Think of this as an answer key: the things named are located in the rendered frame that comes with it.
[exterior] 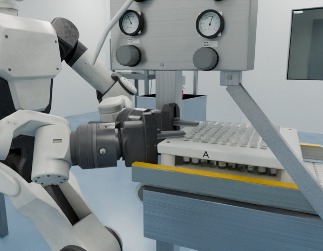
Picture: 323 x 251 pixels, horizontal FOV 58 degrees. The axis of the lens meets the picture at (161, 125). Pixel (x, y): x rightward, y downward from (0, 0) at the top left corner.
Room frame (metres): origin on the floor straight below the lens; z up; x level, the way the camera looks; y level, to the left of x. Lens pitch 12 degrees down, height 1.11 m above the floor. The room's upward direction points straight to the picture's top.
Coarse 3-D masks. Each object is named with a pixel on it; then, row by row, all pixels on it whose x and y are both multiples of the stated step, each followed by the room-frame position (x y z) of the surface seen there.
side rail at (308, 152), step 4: (304, 148) 0.65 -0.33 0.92; (308, 148) 0.65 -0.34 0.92; (312, 148) 0.64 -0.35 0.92; (316, 148) 0.64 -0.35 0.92; (320, 148) 0.64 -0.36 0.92; (304, 152) 0.65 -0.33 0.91; (308, 152) 0.65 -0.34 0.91; (312, 152) 0.64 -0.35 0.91; (316, 152) 0.64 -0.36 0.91; (320, 152) 0.64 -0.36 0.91; (304, 156) 0.65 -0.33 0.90; (308, 156) 0.65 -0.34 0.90; (312, 156) 0.64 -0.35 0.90; (316, 156) 0.64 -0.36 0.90; (320, 156) 0.64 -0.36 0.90
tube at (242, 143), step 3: (240, 141) 0.50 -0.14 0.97; (243, 141) 0.50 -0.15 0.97; (246, 141) 0.50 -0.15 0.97; (240, 144) 0.50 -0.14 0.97; (243, 144) 0.50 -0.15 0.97; (246, 144) 0.50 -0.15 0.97; (240, 165) 0.50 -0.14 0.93; (243, 165) 0.50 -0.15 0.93; (240, 168) 0.50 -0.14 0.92; (243, 168) 0.50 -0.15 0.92; (240, 171) 0.50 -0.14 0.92; (243, 171) 0.50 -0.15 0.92
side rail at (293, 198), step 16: (144, 176) 0.50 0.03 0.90; (160, 176) 0.49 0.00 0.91; (176, 176) 0.48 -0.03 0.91; (192, 176) 0.47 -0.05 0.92; (208, 176) 0.46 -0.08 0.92; (208, 192) 0.46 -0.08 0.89; (224, 192) 0.45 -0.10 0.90; (240, 192) 0.44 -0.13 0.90; (256, 192) 0.43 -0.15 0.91; (272, 192) 0.42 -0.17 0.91; (288, 192) 0.41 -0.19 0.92; (304, 208) 0.40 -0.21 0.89
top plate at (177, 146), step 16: (192, 128) 0.64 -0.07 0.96; (288, 128) 0.65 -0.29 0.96; (160, 144) 0.52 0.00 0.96; (176, 144) 0.51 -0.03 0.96; (192, 144) 0.51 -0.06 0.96; (208, 144) 0.51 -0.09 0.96; (224, 160) 0.47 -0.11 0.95; (240, 160) 0.46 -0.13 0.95; (256, 160) 0.45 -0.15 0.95; (272, 160) 0.44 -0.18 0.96
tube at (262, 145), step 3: (261, 144) 0.48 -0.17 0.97; (264, 144) 0.48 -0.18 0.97; (261, 147) 0.48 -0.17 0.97; (264, 147) 0.48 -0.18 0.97; (258, 168) 0.49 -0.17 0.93; (261, 168) 0.48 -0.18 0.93; (264, 168) 0.48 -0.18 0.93; (258, 171) 0.49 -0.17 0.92; (261, 171) 0.48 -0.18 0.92; (264, 171) 0.48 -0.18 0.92; (261, 174) 0.48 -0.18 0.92; (264, 174) 0.48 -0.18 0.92
